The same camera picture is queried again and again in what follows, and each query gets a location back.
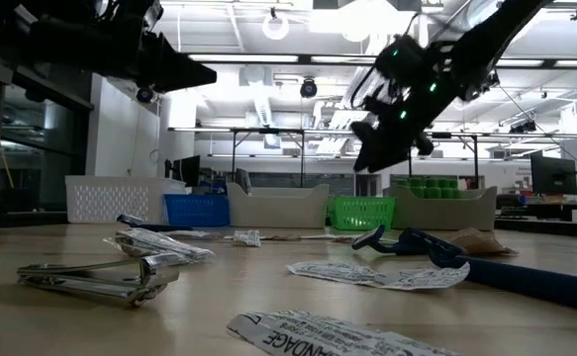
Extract printed wipe packet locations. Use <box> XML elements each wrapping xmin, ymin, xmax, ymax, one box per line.
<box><xmin>285</xmin><ymin>260</ymin><xmax>471</xmax><ymax>292</ymax></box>

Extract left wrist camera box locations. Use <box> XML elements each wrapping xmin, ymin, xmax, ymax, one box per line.
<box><xmin>94</xmin><ymin>0</ymin><xmax>165</xmax><ymax>32</ymax></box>

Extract green plastic basket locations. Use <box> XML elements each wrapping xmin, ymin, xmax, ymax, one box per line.
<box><xmin>326</xmin><ymin>196</ymin><xmax>398</xmax><ymax>232</ymax></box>

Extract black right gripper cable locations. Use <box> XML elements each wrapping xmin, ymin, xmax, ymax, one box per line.
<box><xmin>349</xmin><ymin>61</ymin><xmax>388</xmax><ymax>111</ymax></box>

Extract white paper strip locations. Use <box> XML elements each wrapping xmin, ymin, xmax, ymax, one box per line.
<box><xmin>298</xmin><ymin>232</ymin><xmax>356</xmax><ymax>242</ymax></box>

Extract white lattice basket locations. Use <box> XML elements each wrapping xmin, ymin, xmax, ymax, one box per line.
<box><xmin>64</xmin><ymin>175</ymin><xmax>188</xmax><ymax>225</ymax></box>

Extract silver metal nail clipper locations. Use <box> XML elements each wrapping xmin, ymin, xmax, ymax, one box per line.
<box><xmin>16</xmin><ymin>251</ymin><xmax>181</xmax><ymax>309</ymax></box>

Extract round ceiling lamp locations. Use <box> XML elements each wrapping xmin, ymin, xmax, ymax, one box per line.
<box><xmin>261</xmin><ymin>12</ymin><xmax>290</xmax><ymax>42</ymax></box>

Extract beige plastic bin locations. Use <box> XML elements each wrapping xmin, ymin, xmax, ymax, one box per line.
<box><xmin>227</xmin><ymin>182</ymin><xmax>332</xmax><ymax>230</ymax></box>
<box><xmin>383</xmin><ymin>185</ymin><xmax>499</xmax><ymax>232</ymax></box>

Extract black ceiling spotlights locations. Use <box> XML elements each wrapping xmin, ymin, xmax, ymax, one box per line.
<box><xmin>509</xmin><ymin>120</ymin><xmax>537</xmax><ymax>135</ymax></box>

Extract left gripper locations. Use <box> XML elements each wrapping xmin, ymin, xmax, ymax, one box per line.
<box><xmin>20</xmin><ymin>14</ymin><xmax>218</xmax><ymax>95</ymax></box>

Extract black metal rig frame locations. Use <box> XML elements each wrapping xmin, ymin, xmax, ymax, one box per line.
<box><xmin>229</xmin><ymin>127</ymin><xmax>307</xmax><ymax>189</ymax></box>
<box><xmin>406</xmin><ymin>132</ymin><xmax>481</xmax><ymax>191</ymax></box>

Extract black computer monitor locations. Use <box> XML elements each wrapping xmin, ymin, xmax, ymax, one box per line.
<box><xmin>163</xmin><ymin>155</ymin><xmax>202</xmax><ymax>188</ymax></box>
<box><xmin>529</xmin><ymin>154</ymin><xmax>577</xmax><ymax>197</ymax></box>

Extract overhead light bar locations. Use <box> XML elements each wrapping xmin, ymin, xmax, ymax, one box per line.
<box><xmin>186</xmin><ymin>51</ymin><xmax>577</xmax><ymax>69</ymax></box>

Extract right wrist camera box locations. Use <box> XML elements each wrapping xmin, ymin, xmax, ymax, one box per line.
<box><xmin>364</xmin><ymin>93</ymin><xmax>393</xmax><ymax>123</ymax></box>

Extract white flat wrapper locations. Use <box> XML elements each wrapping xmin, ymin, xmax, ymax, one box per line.
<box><xmin>161</xmin><ymin>228</ymin><xmax>223</xmax><ymax>242</ymax></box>

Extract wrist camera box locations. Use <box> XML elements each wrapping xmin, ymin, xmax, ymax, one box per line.
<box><xmin>94</xmin><ymin>0</ymin><xmax>165</xmax><ymax>32</ymax></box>
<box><xmin>364</xmin><ymin>93</ymin><xmax>393</xmax><ymax>123</ymax></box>

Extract dark office desk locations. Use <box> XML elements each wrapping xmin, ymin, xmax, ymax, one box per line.
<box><xmin>494</xmin><ymin>193</ymin><xmax>577</xmax><ymax>239</ymax></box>

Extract small white printed packet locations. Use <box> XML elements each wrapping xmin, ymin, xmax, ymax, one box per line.
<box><xmin>232</xmin><ymin>229</ymin><xmax>262</xmax><ymax>248</ymax></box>

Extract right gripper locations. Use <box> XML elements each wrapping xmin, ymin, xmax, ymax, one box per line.
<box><xmin>350</xmin><ymin>73</ymin><xmax>448</xmax><ymax>175</ymax></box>

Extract white bandage wrapper bold print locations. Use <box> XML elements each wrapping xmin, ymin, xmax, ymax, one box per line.
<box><xmin>227</xmin><ymin>309</ymin><xmax>467</xmax><ymax>356</ymax></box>

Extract brown paper packet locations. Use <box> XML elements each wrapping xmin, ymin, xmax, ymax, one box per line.
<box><xmin>445</xmin><ymin>226</ymin><xmax>520</xmax><ymax>257</ymax></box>

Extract dark blue disposable razor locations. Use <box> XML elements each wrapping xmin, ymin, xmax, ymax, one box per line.
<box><xmin>116</xmin><ymin>213</ymin><xmax>194</xmax><ymax>233</ymax></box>

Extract clear plastic item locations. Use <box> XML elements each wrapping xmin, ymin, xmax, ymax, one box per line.
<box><xmin>103</xmin><ymin>226</ymin><xmax>216</xmax><ymax>263</ymax></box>

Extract blue plastic basket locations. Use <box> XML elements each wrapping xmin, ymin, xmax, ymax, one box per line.
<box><xmin>162</xmin><ymin>193</ymin><xmax>231</xmax><ymax>228</ymax></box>

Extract dark office chair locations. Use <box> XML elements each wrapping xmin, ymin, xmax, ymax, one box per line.
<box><xmin>235</xmin><ymin>167</ymin><xmax>252</xmax><ymax>195</ymax></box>

